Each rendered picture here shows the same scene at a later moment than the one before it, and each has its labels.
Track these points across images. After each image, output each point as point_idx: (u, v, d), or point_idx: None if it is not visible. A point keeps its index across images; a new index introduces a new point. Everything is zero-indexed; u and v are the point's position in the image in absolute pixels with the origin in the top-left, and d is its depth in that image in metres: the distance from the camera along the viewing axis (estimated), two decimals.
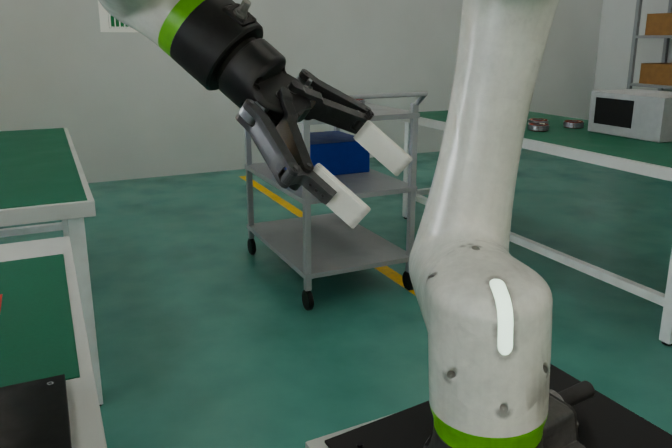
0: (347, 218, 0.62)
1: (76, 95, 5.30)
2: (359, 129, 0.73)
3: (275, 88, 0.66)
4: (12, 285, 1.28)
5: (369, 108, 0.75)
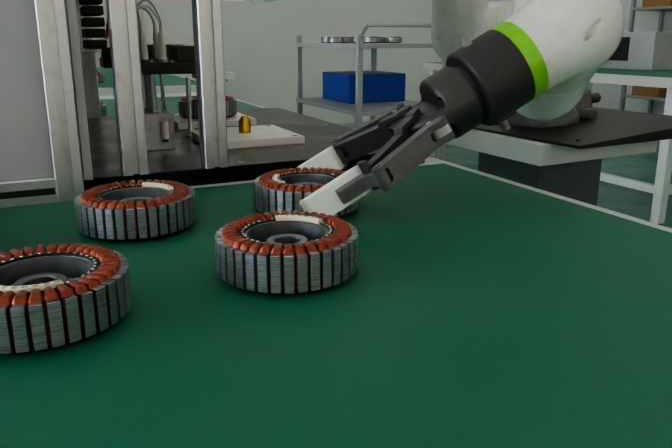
0: (312, 202, 0.61)
1: None
2: (336, 153, 0.73)
3: None
4: None
5: None
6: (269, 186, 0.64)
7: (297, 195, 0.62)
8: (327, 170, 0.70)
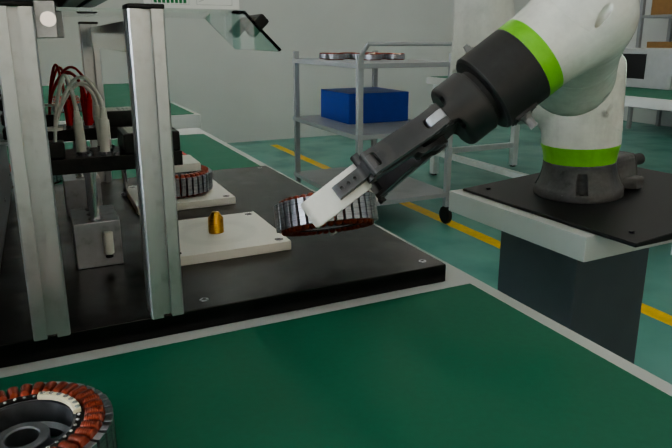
0: (311, 203, 0.62)
1: (121, 66, 5.67)
2: None
3: (446, 132, 0.66)
4: (180, 144, 1.66)
5: (385, 196, 0.76)
6: (283, 204, 0.66)
7: (299, 201, 0.63)
8: None
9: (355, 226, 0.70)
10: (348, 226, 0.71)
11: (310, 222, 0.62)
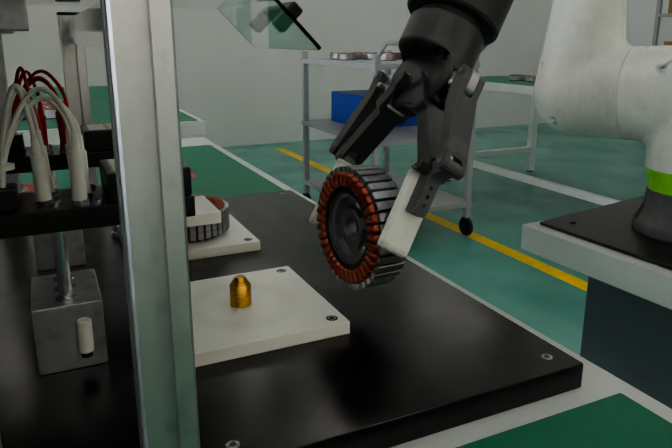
0: None
1: None
2: (429, 177, 0.52)
3: (413, 69, 0.58)
4: (183, 158, 1.42)
5: (439, 161, 0.49)
6: None
7: None
8: None
9: (360, 201, 0.53)
10: (371, 214, 0.52)
11: (318, 228, 0.61)
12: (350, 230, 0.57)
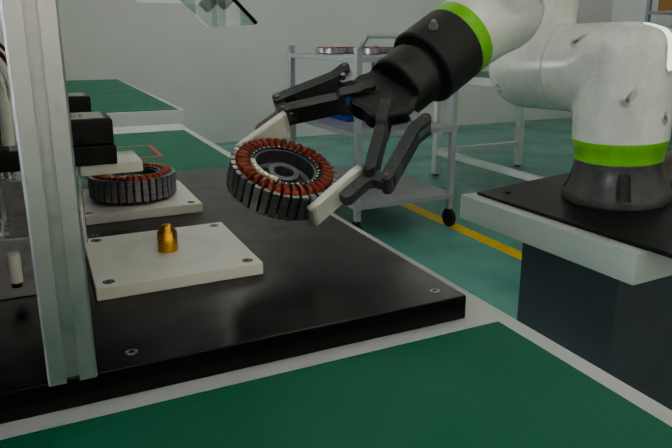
0: (320, 207, 0.60)
1: (112, 63, 5.50)
2: (285, 116, 0.69)
3: None
4: (155, 141, 1.48)
5: None
6: (265, 185, 0.59)
7: (304, 200, 0.59)
8: (290, 145, 0.66)
9: None
10: None
11: (307, 219, 0.61)
12: None
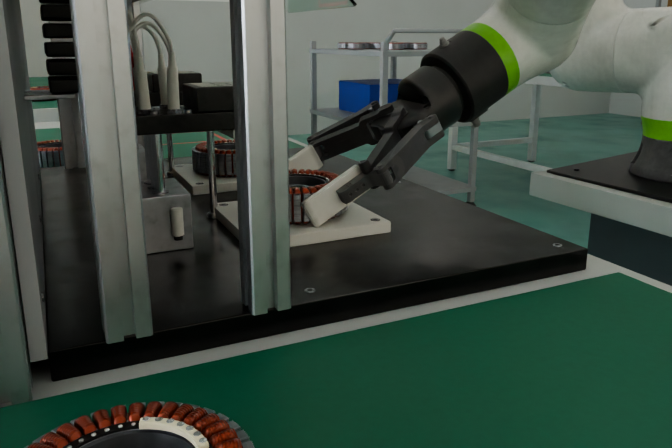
0: (314, 203, 0.61)
1: None
2: (315, 151, 0.73)
3: None
4: None
5: None
6: None
7: (296, 198, 0.61)
8: (311, 171, 0.69)
9: None
10: None
11: (306, 220, 0.61)
12: None
